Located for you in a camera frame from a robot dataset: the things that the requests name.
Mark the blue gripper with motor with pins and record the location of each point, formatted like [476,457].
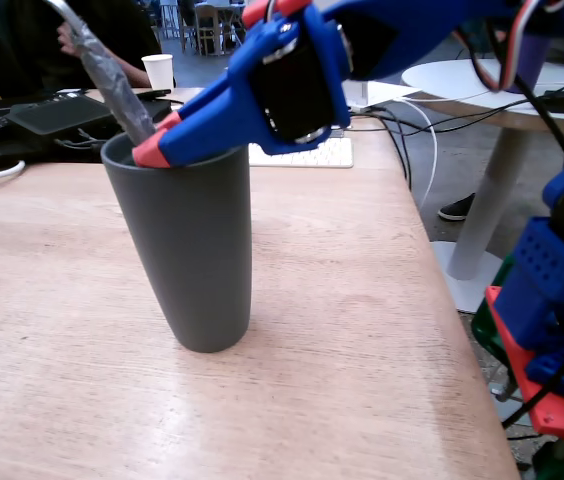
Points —
[289,95]

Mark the bystander forearm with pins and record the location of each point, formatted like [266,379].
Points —
[129,72]

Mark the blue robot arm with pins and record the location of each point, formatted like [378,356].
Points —
[437,25]

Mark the bystander hand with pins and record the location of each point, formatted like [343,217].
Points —
[69,39]

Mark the black power brick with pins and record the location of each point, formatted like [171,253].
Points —
[159,107]

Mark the black phone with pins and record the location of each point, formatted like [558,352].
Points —
[154,93]

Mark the white paper cup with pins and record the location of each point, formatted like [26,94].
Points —
[158,72]

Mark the wooden chair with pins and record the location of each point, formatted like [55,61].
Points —
[208,30]

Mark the white keyboard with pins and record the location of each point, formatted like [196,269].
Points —
[334,156]

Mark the tall gray plastic cup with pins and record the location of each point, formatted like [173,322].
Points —
[192,250]

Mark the black flat pad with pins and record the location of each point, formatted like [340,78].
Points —
[57,115]

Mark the person in dark shirt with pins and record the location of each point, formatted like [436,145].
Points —
[37,40]

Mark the black shoe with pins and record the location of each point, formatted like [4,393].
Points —
[457,209]

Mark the round white table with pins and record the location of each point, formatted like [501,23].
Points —
[492,200]

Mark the purple bottle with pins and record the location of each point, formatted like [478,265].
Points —
[534,55]

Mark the red wrist camera mount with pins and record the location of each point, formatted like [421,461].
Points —
[262,11]

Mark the red robot base plate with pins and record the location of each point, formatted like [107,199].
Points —
[537,400]

